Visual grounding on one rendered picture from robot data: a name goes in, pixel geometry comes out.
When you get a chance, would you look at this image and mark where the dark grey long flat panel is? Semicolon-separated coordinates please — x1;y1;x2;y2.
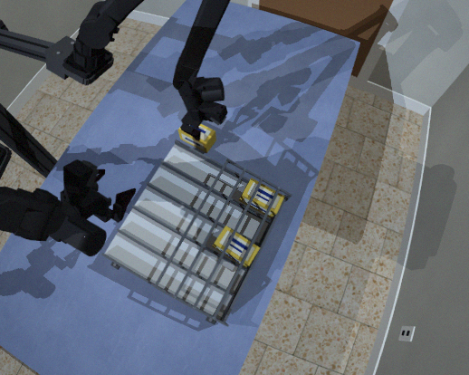
221;195;288;322

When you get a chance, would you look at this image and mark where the yellow butter carton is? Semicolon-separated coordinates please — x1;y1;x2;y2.
212;226;260;267
178;124;216;153
239;178;284;218

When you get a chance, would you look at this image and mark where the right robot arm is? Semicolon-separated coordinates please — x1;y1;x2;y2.
0;159;107;256

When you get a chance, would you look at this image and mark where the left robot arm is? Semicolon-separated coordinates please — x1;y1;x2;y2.
63;0;230;125

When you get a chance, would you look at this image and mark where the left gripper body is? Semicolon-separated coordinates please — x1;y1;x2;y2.
180;100;203;133

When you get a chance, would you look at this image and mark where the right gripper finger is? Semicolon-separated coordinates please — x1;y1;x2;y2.
115;188;136;221
94;169;105;182

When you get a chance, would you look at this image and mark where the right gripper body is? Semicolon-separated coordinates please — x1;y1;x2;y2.
64;181;122;223

